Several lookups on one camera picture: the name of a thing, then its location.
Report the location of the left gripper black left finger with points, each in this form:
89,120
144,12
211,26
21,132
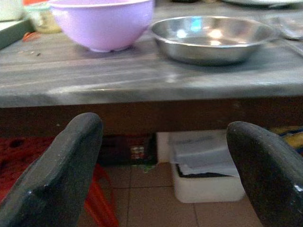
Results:
59,179

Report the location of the yellow and blue sack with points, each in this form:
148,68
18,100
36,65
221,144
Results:
293,139

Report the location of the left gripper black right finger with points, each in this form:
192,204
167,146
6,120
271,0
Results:
272,179

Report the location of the red plastic stool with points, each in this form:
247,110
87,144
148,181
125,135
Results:
101,205

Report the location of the white container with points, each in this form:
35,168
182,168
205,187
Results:
10,9

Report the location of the purple plastic bowl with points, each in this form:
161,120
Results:
101,26

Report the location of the stack of white papers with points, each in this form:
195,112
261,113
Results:
201,153

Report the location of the clear plastic bag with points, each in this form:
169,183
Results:
288,28

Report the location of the white foam box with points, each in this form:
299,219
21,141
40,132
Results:
208,191

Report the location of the white plate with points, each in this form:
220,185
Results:
260,2

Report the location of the small orange lid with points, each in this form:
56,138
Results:
30,36

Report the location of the green edged tray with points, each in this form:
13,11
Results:
11,33

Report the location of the shallow stainless steel dish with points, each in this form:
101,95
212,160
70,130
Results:
208,52

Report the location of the clear glass jar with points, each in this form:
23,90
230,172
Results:
45,22

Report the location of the grey topped wooden dining table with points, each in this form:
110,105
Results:
165,113

